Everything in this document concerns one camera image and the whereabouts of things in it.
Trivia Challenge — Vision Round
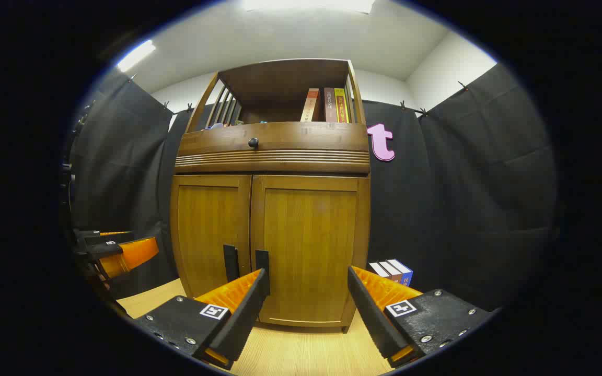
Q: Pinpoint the yellow book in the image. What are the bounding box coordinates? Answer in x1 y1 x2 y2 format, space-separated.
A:
334 88 350 124

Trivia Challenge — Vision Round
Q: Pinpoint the black backdrop cloth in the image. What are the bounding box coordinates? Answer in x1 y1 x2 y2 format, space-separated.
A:
68 63 558 314

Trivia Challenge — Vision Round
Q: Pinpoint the light brown spine book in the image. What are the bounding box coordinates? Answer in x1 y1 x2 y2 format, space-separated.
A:
378 260 403 284

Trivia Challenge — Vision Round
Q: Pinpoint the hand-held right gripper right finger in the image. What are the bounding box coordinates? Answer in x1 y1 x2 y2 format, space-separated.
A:
348 265 493 369

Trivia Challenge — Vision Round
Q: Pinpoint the wooden double-door shoe cabinet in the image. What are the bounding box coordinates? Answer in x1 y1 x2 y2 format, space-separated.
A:
169 58 372 333

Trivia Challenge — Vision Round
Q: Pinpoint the narrow ceiling light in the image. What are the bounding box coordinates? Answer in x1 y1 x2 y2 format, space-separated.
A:
117 40 156 73

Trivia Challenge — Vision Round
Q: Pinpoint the blue spine book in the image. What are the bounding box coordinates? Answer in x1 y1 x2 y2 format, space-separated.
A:
387 259 414 286

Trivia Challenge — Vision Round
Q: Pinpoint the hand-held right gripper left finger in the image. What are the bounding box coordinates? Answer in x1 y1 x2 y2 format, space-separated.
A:
134 268 271 370

